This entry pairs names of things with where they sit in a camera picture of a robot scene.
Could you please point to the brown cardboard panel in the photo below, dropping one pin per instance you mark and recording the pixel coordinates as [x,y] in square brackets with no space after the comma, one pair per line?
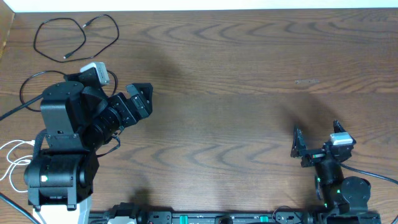
[6,21]

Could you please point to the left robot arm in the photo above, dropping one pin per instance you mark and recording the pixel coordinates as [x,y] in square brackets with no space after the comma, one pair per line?
[79,119]

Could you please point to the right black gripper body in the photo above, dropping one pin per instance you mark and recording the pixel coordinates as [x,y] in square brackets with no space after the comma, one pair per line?
[313,156]

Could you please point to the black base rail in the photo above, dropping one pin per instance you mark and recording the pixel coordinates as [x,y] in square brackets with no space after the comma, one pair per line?
[131,213]

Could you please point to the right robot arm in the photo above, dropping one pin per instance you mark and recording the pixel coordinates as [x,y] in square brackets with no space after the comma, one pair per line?
[345,198]

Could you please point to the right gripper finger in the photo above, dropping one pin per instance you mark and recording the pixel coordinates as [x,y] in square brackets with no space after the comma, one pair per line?
[337,127]
[299,147]

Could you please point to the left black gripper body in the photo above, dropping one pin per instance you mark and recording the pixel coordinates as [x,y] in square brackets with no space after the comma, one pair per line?
[123,111]

